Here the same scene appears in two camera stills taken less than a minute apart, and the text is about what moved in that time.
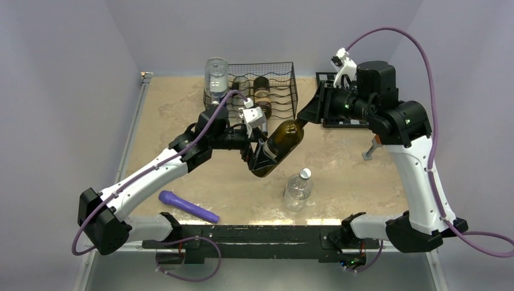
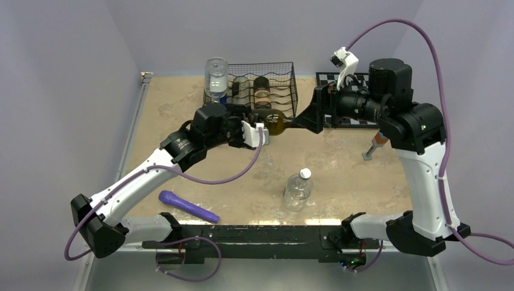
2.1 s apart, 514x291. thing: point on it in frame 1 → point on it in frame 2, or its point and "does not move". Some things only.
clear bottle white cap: x=216 y=79 does not move
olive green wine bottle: x=262 y=93 does not move
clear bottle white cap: x=298 y=191 does not move
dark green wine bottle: x=280 y=143 → x=274 y=120
